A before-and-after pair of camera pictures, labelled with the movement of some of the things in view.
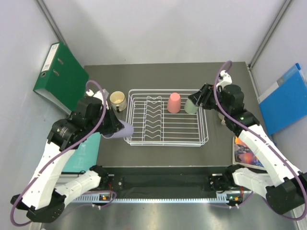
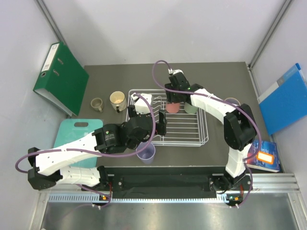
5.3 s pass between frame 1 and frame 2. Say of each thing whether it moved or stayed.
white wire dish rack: stayed
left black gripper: moved
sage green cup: stayed
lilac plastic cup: moved
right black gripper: moved
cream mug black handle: stayed
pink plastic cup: stayed
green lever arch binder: stayed
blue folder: stayed
